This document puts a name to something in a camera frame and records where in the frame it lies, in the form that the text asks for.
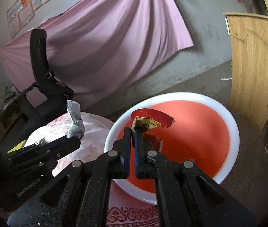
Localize black office chair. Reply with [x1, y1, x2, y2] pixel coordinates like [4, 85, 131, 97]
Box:
[0, 28, 75, 142]

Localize wooden desk shelf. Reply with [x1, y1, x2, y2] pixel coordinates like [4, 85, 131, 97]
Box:
[0, 92, 30, 128]

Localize white tissue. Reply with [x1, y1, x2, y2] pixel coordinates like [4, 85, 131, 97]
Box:
[67, 100, 85, 139]

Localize yellow book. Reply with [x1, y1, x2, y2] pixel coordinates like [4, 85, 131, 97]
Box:
[8, 140, 27, 154]

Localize floral pink tablecloth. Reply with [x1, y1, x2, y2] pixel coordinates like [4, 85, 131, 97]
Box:
[26, 112, 159, 227]

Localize orange snack wrapper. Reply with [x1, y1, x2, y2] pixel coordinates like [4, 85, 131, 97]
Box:
[130, 108, 176, 152]

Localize large wooden board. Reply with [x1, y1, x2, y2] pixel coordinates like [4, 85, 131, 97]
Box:
[222, 12, 268, 131]

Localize orange bucket with white rim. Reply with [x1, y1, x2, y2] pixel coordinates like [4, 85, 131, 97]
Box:
[104, 92, 240, 205]

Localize pink wall cloth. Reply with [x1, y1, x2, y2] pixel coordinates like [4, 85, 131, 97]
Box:
[0, 0, 194, 109]

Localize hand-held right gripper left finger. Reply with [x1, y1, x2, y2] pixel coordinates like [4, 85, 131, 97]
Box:
[33, 127, 132, 227]

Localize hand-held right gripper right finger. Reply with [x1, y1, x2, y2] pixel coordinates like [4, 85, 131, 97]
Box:
[134, 128, 229, 227]

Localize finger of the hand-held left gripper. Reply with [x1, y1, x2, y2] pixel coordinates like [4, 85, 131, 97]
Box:
[8, 136, 69, 158]
[38, 137, 81, 164]

